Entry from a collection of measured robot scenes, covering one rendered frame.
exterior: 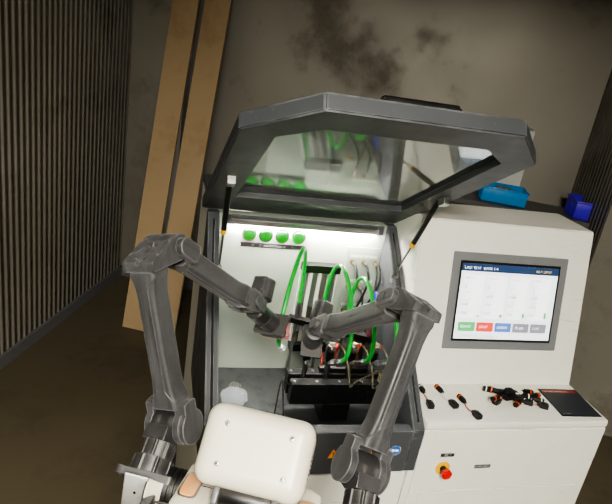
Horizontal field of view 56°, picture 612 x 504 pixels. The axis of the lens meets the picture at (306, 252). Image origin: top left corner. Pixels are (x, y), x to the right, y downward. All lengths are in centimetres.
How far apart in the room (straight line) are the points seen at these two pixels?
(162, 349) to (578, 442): 158
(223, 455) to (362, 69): 333
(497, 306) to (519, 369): 27
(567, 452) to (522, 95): 253
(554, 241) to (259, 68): 260
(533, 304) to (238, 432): 143
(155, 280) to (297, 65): 314
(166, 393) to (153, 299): 21
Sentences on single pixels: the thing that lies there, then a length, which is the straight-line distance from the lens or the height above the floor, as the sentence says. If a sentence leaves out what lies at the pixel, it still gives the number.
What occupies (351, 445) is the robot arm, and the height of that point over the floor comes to 130.
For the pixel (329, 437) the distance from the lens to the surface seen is 187.
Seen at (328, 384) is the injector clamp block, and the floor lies 98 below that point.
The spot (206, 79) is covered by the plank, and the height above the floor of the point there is 168.
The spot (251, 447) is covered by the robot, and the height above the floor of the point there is 135.
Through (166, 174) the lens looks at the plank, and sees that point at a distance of 398.
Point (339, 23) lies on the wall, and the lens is 415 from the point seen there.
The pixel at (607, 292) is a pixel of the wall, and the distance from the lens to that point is 383.
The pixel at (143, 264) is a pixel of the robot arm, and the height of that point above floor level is 159.
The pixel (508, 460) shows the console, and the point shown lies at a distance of 223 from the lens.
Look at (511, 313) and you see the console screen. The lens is 225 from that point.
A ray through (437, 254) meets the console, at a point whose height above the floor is 143.
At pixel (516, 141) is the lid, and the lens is 137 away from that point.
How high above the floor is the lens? 207
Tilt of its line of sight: 20 degrees down
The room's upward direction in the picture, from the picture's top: 10 degrees clockwise
